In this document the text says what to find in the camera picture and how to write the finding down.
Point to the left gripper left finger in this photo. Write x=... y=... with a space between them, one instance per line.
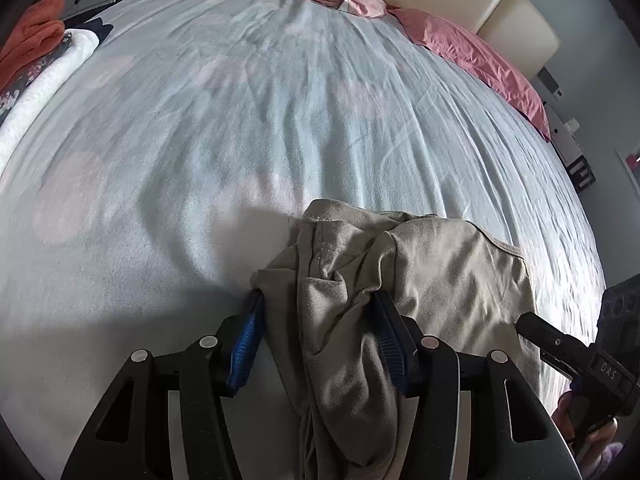
x=239 y=339

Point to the floral dark folded cloth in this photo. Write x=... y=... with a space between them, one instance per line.
x=27 y=75

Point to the light blue bed sheet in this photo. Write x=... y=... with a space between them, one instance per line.
x=178 y=158

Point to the dark pink pillow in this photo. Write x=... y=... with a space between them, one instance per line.
x=476 y=57

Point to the white folded cloth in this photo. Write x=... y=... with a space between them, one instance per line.
x=27 y=104

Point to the orange fluffy towel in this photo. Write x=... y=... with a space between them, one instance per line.
x=36 y=33

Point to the right white nightstand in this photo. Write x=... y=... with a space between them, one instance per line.
x=569 y=150

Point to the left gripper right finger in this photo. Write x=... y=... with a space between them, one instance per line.
x=395 y=343

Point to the beige garment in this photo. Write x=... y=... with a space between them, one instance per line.
x=347 y=305

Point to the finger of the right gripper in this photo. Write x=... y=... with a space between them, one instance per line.
x=563 y=352

